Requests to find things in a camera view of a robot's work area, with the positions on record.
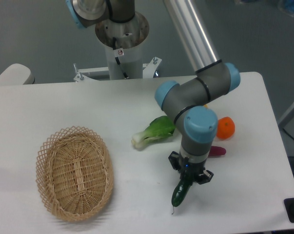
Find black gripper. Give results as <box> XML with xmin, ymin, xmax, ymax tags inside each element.
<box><xmin>168</xmin><ymin>151</ymin><xmax>214</xmax><ymax>185</ymax></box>

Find dark green cucumber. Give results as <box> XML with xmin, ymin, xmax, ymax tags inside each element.
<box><xmin>171</xmin><ymin>171</ymin><xmax>193</xmax><ymax>215</ymax></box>

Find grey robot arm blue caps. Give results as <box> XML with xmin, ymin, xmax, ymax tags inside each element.
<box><xmin>66</xmin><ymin>0</ymin><xmax>240</xmax><ymax>184</ymax></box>

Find purple sweet potato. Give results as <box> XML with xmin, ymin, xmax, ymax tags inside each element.
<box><xmin>208</xmin><ymin>146</ymin><xmax>227</xmax><ymax>157</ymax></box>

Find green bok choy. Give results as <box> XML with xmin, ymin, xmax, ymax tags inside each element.
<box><xmin>131</xmin><ymin>116</ymin><xmax>176</xmax><ymax>150</ymax></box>

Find orange fruit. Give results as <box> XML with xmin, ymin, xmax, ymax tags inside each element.
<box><xmin>216</xmin><ymin>117</ymin><xmax>235</xmax><ymax>140</ymax></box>

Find woven wicker basket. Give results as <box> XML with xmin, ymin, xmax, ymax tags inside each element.
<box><xmin>36</xmin><ymin>126</ymin><xmax>114</xmax><ymax>222</ymax></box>

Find white chair armrest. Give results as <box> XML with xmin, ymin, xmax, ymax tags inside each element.
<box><xmin>0</xmin><ymin>63</ymin><xmax>35</xmax><ymax>86</ymax></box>

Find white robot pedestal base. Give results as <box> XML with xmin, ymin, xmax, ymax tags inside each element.
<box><xmin>74</xmin><ymin>12</ymin><xmax>162</xmax><ymax>82</ymax></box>

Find black pedestal cable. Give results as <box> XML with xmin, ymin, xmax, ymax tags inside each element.
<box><xmin>111</xmin><ymin>36</ymin><xmax>130</xmax><ymax>79</ymax></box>

